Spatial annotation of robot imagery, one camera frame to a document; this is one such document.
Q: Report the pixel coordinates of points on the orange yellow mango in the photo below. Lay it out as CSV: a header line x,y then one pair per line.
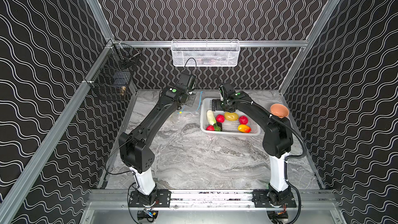
x,y
244,128

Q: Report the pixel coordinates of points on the brass fitting in basket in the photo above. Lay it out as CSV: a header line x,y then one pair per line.
x,y
122,91

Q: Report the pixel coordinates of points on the red strawberry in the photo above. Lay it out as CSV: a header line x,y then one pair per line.
x,y
220,118
243,120
210,128

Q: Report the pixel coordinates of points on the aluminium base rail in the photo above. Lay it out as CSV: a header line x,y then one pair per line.
x,y
211,200

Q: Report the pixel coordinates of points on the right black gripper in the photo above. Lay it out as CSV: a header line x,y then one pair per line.
x,y
227,105

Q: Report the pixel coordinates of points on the black wire wall basket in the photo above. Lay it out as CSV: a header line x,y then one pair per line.
x,y
116,71

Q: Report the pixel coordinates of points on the red strawberry front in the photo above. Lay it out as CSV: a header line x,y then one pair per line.
x,y
210,128

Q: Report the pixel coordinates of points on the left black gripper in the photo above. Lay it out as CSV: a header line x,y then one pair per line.
x,y
189,92

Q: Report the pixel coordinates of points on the white wire wall basket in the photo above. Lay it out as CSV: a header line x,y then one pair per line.
x,y
205,53

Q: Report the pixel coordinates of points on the orange ceramic cup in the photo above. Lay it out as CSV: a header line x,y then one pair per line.
x,y
279,110

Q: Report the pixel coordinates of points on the yellow potato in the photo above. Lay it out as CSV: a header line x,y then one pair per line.
x,y
231,116

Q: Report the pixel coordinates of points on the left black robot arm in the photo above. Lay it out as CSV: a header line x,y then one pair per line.
x,y
134,147

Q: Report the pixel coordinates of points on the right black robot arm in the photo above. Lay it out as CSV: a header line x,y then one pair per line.
x,y
277,141

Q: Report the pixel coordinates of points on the white plastic perforated basket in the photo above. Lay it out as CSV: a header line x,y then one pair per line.
x,y
229,128

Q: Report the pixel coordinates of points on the clear zip top bag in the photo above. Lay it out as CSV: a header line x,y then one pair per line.
x,y
193,106

